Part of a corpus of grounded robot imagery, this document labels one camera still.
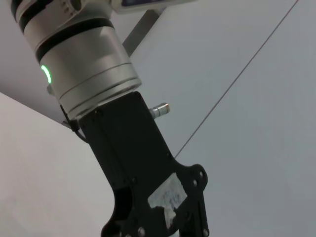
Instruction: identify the black cable with zip tie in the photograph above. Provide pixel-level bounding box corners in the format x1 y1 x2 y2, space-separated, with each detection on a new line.
59 104 88 144

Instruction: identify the crumpled white tape label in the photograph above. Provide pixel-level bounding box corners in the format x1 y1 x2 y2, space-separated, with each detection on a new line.
147 172 189 229

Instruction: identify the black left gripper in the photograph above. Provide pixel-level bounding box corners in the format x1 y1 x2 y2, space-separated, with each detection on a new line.
78 90 210 237

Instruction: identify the silver plug on left gripper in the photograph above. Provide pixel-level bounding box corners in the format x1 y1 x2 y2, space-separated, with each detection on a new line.
149 101 171 119

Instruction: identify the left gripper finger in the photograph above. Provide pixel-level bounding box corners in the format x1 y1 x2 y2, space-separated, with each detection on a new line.
181 190 211 237

